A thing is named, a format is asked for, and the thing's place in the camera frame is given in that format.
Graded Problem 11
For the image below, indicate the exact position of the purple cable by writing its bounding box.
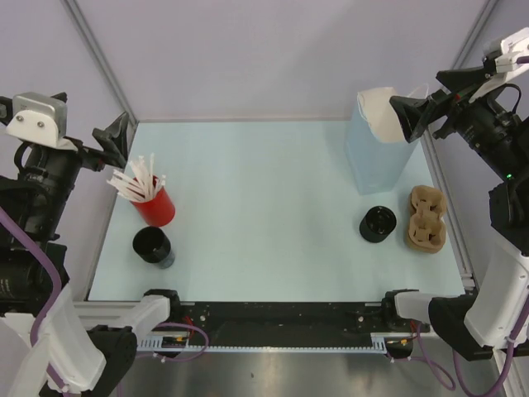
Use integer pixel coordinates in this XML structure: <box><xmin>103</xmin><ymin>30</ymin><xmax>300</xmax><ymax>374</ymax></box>
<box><xmin>0</xmin><ymin>206</ymin><xmax>212</xmax><ymax>397</ymax></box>
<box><xmin>388</xmin><ymin>324</ymin><xmax>529</xmax><ymax>394</ymax></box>

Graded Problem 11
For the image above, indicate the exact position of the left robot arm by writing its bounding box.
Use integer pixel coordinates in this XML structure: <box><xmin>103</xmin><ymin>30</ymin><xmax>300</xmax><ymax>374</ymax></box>
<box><xmin>1</xmin><ymin>104</ymin><xmax>183</xmax><ymax>396</ymax></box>

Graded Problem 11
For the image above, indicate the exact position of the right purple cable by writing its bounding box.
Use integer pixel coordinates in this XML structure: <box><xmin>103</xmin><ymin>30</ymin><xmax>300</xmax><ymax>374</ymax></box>
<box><xmin>388</xmin><ymin>324</ymin><xmax>529</xmax><ymax>394</ymax></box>

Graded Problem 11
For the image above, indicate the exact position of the red straw cup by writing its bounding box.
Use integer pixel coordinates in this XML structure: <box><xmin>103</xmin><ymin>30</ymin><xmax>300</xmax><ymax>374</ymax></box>
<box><xmin>130</xmin><ymin>186</ymin><xmax>176</xmax><ymax>227</ymax></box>

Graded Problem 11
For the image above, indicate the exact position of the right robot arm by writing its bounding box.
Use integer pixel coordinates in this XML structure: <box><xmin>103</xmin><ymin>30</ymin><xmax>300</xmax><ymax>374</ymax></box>
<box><xmin>381</xmin><ymin>67</ymin><xmax>528</xmax><ymax>361</ymax></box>

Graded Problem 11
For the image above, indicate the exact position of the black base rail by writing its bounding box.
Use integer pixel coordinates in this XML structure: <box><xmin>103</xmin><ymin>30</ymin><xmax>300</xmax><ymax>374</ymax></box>
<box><xmin>170</xmin><ymin>302</ymin><xmax>412</xmax><ymax>347</ymax></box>

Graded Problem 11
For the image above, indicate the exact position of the white cable duct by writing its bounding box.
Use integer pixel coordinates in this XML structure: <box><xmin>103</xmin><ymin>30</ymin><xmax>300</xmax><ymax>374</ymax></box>
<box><xmin>137</xmin><ymin>332</ymin><xmax>412</xmax><ymax>354</ymax></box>

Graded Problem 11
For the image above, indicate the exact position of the brown cardboard cup carrier stack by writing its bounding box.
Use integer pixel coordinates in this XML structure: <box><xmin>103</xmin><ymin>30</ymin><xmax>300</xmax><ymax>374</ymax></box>
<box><xmin>404</xmin><ymin>185</ymin><xmax>447</xmax><ymax>254</ymax></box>

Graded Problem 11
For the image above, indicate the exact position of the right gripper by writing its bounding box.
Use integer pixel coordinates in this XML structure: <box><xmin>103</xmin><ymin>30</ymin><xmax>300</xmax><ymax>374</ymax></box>
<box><xmin>390</xmin><ymin>64</ymin><xmax>529</xmax><ymax>180</ymax></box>

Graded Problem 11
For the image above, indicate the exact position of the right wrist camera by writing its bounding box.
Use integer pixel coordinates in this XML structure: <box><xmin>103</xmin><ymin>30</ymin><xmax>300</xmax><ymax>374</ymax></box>
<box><xmin>483</xmin><ymin>27</ymin><xmax>528</xmax><ymax>81</ymax></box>

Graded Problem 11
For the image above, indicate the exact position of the black cup left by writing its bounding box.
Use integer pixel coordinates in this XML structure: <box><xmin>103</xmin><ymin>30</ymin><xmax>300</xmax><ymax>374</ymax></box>
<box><xmin>132</xmin><ymin>227</ymin><xmax>175</xmax><ymax>269</ymax></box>

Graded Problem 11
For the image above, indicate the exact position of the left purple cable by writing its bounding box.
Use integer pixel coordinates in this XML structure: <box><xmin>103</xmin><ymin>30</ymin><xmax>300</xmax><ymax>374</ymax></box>
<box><xmin>0</xmin><ymin>206</ymin><xmax>212</xmax><ymax>397</ymax></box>

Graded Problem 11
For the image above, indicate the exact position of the light blue paper bag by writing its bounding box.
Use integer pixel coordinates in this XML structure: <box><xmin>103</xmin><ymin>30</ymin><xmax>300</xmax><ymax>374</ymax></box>
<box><xmin>345</xmin><ymin>87</ymin><xmax>417</xmax><ymax>195</ymax></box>

